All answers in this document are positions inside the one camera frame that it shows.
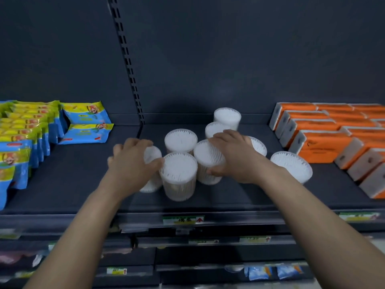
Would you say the person's right hand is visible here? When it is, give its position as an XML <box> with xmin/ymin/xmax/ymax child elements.
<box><xmin>207</xmin><ymin>129</ymin><xmax>272</xmax><ymax>184</ymax></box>

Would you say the person's left hand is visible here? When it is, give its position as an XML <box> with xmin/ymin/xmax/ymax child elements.
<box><xmin>102</xmin><ymin>138</ymin><xmax>165</xmax><ymax>198</ymax></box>

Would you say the clear cotton swab jar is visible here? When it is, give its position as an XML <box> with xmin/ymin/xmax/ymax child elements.
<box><xmin>139</xmin><ymin>146</ymin><xmax>163</xmax><ymax>193</ymax></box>
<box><xmin>193</xmin><ymin>139</ymin><xmax>226</xmax><ymax>186</ymax></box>

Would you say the person's right forearm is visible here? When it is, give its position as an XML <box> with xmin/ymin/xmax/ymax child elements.
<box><xmin>255</xmin><ymin>165</ymin><xmax>385</xmax><ymax>289</ymax></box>

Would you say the person's left forearm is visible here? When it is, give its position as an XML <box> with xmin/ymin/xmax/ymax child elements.
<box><xmin>23</xmin><ymin>177</ymin><xmax>136</xmax><ymax>289</ymax></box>

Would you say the group of cotton swab tubs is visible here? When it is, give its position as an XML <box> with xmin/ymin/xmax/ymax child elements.
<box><xmin>159</xmin><ymin>108</ymin><xmax>313</xmax><ymax>203</ymax></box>

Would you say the dark metal shelf board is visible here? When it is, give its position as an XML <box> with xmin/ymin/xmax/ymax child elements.
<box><xmin>0</xmin><ymin>114</ymin><xmax>385</xmax><ymax>235</ymax></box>

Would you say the dark lower shelf board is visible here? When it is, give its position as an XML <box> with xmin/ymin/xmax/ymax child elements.
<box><xmin>0</xmin><ymin>229</ymin><xmax>385</xmax><ymax>289</ymax></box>

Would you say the slotted metal shelf upright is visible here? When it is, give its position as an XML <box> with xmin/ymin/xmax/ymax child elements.
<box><xmin>107</xmin><ymin>0</ymin><xmax>146</xmax><ymax>139</ymax></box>

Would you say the stack of orange tissue packs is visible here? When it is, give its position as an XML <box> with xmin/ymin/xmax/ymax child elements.
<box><xmin>268</xmin><ymin>102</ymin><xmax>385</xmax><ymax>199</ymax></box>

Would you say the small blue packet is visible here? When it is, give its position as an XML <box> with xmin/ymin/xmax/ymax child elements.
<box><xmin>244</xmin><ymin>266</ymin><xmax>273</xmax><ymax>281</ymax></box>
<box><xmin>276</xmin><ymin>263</ymin><xmax>304</xmax><ymax>280</ymax></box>

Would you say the row of blue yellow packets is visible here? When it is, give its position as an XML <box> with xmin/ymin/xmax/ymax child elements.
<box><xmin>0</xmin><ymin>100</ymin><xmax>115</xmax><ymax>211</ymax></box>

